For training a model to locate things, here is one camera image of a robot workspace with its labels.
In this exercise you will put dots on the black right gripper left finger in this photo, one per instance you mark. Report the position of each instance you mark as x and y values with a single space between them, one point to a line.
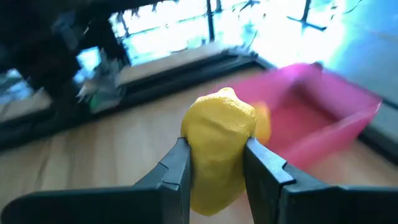
149 202

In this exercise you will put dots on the yellow lemon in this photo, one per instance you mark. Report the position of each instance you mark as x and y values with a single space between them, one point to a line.
217 130

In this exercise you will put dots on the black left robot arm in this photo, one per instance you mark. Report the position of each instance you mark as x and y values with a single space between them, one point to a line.
56 56

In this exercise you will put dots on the black aluminium table frame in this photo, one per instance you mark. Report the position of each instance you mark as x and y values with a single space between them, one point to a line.
174 82

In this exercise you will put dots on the pink plastic basket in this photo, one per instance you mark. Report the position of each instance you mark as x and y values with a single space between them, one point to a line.
311 124

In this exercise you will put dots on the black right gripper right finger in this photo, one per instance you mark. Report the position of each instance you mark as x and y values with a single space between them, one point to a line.
295 205

